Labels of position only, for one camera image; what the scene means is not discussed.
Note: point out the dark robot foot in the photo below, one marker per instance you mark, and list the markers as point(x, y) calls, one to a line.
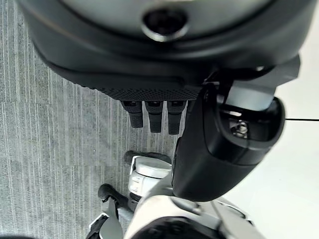
point(112, 196)
point(147, 157)

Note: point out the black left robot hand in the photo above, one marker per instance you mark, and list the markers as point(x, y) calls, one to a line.
point(139, 62)

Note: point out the white cabinet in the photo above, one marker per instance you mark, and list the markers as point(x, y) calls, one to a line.
point(279, 149)

